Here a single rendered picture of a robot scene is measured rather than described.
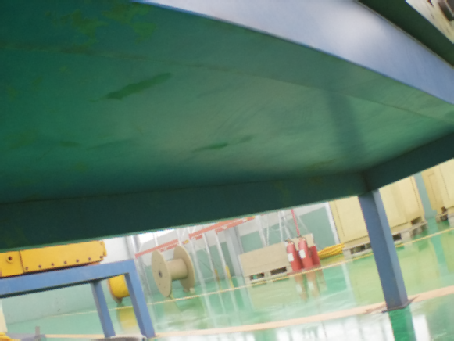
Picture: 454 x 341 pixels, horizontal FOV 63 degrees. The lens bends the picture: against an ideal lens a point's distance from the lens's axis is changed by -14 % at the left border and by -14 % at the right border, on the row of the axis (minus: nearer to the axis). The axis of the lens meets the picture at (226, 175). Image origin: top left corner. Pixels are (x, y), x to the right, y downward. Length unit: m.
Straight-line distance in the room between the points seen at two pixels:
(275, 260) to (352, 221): 1.68
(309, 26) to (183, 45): 0.11
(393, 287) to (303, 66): 1.60
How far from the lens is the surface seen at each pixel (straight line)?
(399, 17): 0.60
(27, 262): 2.92
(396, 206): 5.96
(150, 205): 1.03
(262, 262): 7.55
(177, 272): 10.91
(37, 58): 0.41
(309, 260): 6.55
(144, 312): 3.25
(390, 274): 1.86
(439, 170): 5.66
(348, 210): 6.37
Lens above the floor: 0.41
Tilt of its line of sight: 12 degrees up
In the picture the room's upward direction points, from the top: 16 degrees counter-clockwise
